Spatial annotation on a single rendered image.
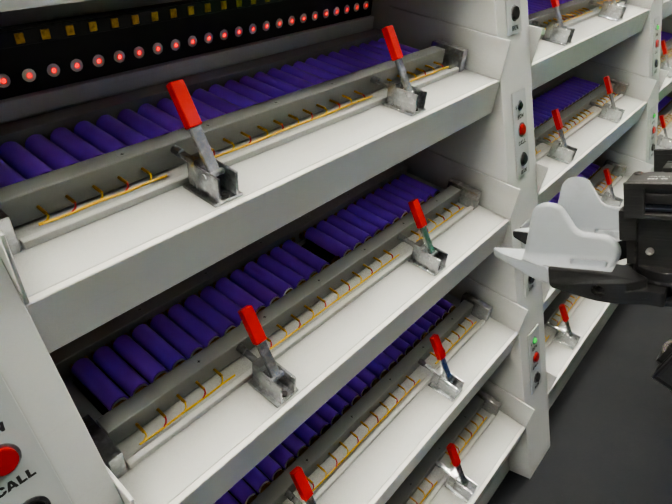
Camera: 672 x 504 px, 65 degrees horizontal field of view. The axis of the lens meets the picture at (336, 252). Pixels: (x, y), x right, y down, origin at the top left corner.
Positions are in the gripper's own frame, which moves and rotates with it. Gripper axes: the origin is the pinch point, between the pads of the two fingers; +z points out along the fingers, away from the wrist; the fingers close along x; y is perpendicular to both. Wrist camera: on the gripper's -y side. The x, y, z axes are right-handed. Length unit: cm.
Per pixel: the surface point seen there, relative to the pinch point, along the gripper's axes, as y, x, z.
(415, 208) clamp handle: -1.8, -11.8, 18.7
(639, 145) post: -21, -100, 18
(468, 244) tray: -10.2, -20.1, 17.4
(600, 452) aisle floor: -63, -43, 10
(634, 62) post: -2, -100, 19
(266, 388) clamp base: -8.9, 15.3, 18.4
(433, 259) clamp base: -8.2, -11.3, 17.0
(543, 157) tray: -9, -53, 21
